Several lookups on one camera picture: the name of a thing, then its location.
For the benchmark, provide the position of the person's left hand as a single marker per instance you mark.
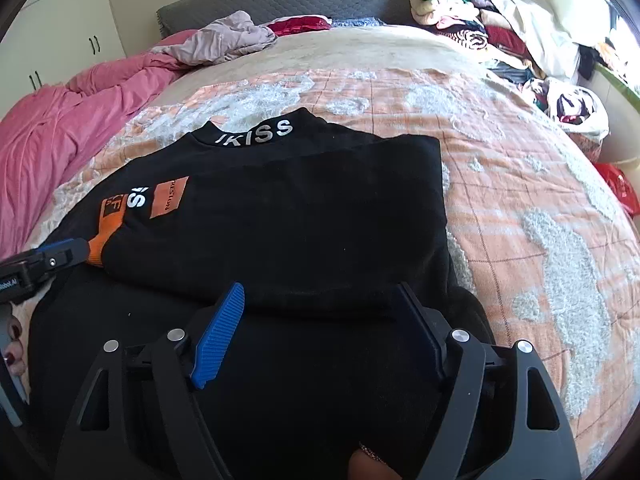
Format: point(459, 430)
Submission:
point(11, 347)

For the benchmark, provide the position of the black printed sweater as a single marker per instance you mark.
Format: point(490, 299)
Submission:
point(300, 210)

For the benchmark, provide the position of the green cloth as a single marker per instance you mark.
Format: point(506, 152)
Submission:
point(620, 80)

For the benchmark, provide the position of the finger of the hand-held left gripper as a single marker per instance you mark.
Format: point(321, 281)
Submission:
point(62, 249)

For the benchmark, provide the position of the heap of dark clothes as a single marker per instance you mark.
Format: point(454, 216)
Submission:
point(600, 57)

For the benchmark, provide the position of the patterned bag of clothes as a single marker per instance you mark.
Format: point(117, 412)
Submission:
point(575, 110)

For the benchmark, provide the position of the red garment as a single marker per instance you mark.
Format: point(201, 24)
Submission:
point(300, 25)

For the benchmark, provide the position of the mauve crumpled garment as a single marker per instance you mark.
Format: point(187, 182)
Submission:
point(225, 35)

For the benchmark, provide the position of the pile of folded clothes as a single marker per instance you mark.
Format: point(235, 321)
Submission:
point(460, 15)

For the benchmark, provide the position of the person's right hand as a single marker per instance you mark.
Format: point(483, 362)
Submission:
point(372, 465)

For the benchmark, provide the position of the blue patterned cloth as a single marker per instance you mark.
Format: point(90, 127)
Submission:
point(357, 22)

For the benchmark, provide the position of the cream wardrobe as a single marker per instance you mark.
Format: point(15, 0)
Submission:
point(60, 25)

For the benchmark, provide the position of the white curtain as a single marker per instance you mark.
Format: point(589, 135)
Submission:
point(540, 5)

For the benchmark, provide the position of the beige bed sheet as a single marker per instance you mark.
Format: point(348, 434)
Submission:
point(350, 50)

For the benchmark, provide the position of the pink quilt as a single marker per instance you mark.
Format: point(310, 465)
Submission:
point(50, 125)

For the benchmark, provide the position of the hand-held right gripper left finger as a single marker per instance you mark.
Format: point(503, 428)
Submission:
point(220, 335)

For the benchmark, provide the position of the red plastic bag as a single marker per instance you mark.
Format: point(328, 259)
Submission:
point(617, 187)

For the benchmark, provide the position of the orange and white tufted blanket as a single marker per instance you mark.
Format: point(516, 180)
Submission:
point(500, 185)

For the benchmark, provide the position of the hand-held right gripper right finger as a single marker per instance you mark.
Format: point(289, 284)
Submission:
point(417, 325)

